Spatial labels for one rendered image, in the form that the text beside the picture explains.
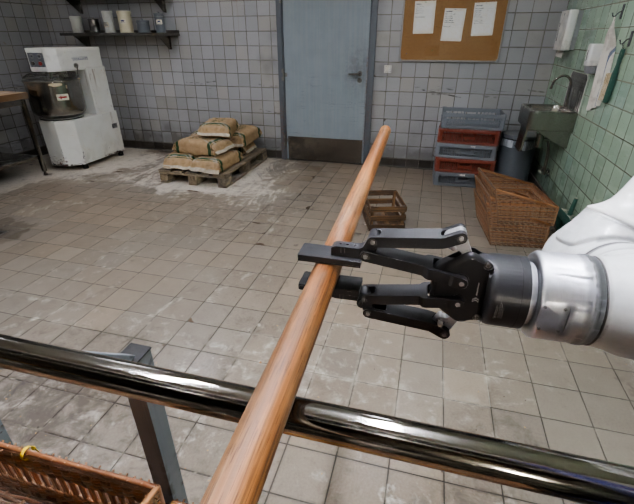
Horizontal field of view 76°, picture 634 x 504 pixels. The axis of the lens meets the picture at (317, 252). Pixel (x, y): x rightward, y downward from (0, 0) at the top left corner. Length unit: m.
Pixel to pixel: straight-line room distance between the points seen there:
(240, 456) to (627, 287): 0.35
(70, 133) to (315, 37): 3.03
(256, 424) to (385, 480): 1.45
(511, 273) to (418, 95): 4.71
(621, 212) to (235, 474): 0.51
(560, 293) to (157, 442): 0.73
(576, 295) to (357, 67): 4.78
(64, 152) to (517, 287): 5.52
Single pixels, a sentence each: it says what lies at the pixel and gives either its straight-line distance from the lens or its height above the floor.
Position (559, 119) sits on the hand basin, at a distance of 4.06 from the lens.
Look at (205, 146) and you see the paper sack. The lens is 4.57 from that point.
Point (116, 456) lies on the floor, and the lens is 1.92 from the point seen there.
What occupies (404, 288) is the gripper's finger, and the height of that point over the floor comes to 1.18.
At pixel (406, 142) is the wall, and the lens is 5.19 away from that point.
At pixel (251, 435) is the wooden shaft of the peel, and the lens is 0.28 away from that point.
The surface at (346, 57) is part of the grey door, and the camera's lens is 5.13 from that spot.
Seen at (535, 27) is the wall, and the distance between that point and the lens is 5.14.
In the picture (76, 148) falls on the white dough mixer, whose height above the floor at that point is 0.26.
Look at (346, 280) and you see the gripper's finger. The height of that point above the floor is 1.18.
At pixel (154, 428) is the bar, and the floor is 0.79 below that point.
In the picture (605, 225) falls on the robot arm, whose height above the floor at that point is 1.23.
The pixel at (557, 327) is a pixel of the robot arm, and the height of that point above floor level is 1.19.
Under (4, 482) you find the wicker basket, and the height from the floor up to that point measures 0.60.
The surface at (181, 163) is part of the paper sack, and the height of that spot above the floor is 0.22.
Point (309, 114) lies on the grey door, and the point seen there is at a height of 0.58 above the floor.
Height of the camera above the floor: 1.43
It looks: 28 degrees down
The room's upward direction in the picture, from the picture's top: straight up
